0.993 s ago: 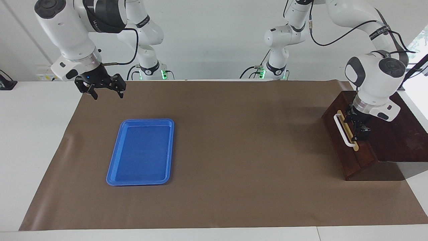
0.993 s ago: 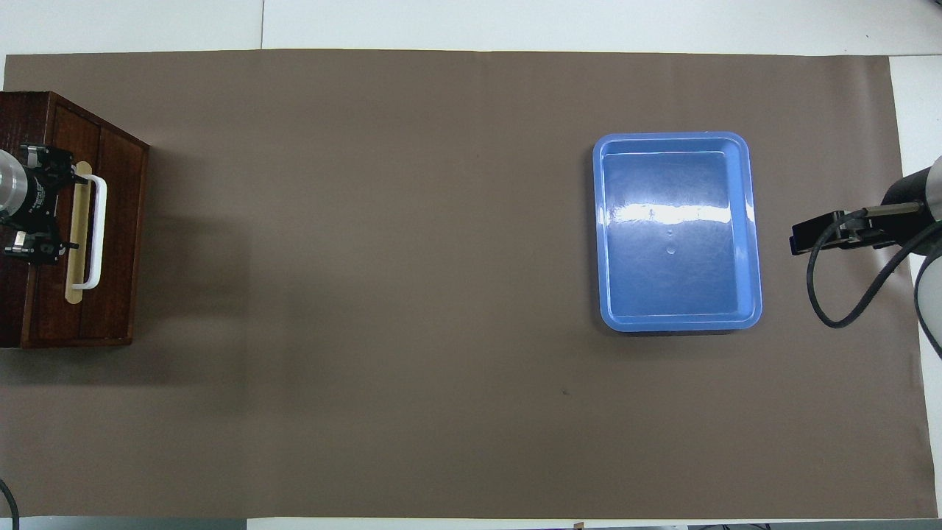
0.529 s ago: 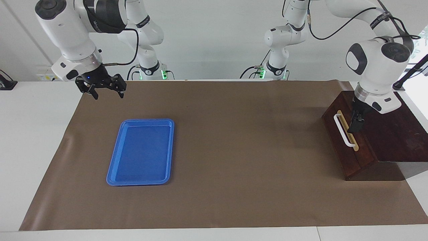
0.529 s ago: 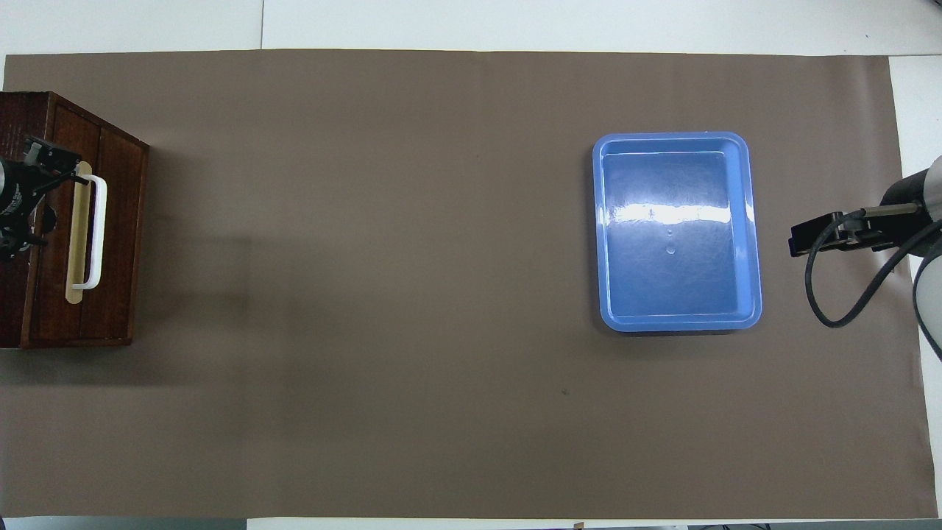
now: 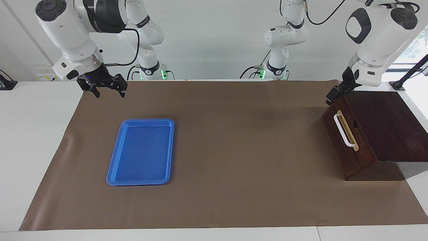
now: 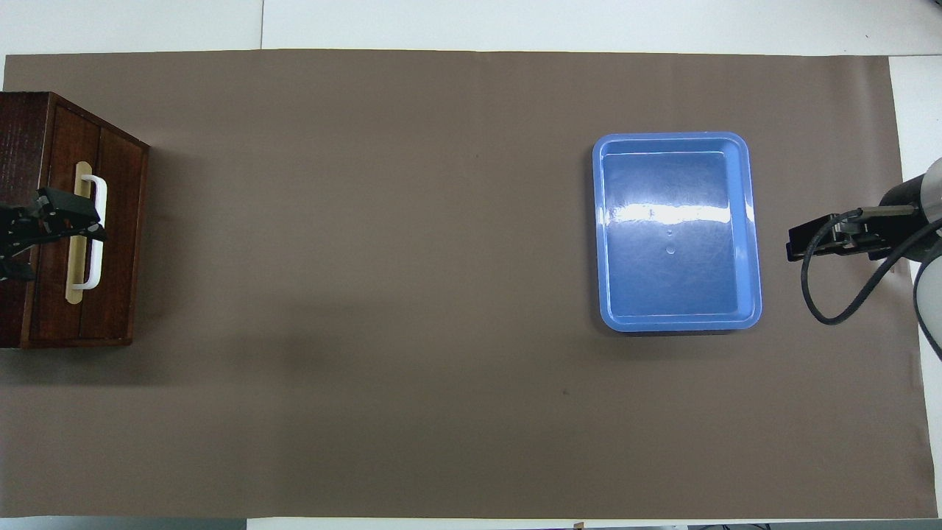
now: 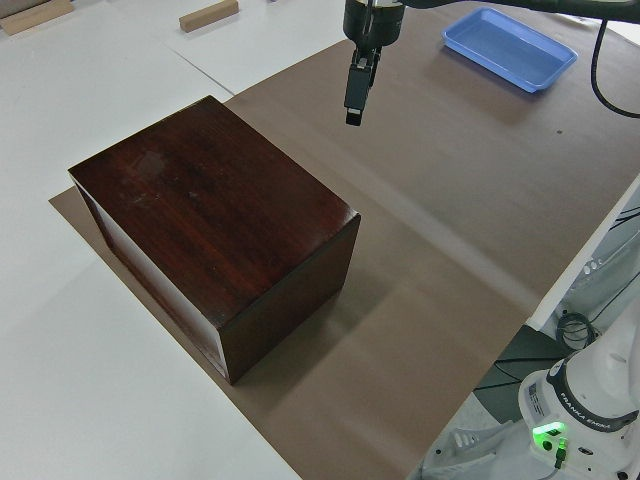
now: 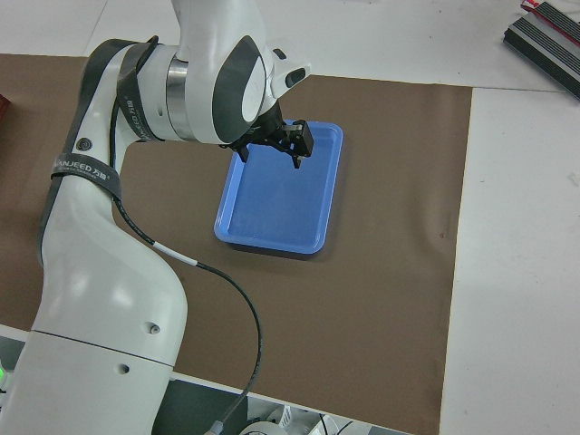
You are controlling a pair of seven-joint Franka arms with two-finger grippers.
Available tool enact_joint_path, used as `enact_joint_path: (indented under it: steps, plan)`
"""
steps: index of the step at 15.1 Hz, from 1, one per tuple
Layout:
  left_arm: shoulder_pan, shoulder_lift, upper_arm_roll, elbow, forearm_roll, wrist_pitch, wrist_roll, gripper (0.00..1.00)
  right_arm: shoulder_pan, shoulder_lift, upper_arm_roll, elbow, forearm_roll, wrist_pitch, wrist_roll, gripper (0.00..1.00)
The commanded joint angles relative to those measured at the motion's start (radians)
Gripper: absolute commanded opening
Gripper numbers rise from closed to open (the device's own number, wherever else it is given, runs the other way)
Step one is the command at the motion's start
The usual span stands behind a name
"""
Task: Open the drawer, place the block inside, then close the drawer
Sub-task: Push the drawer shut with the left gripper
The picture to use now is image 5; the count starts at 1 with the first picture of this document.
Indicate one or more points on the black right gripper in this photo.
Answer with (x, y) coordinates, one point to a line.
(98, 78)

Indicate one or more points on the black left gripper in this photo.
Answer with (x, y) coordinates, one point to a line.
(349, 82)

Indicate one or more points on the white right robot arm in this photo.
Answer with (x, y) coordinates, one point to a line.
(73, 30)

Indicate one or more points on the dark wooden cabinet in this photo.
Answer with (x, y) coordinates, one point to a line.
(391, 127)

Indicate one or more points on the black clamp stand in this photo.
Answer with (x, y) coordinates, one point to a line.
(406, 75)

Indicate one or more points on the blue plastic tray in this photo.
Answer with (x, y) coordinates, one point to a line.
(143, 157)

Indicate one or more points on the bright window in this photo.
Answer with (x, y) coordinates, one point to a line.
(413, 50)

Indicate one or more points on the brown table mat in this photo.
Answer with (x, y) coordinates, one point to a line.
(217, 187)

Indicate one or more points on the white wall socket box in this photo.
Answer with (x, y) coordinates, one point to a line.
(46, 75)

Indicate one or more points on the black desk mount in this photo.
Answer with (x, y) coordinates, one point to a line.
(6, 83)

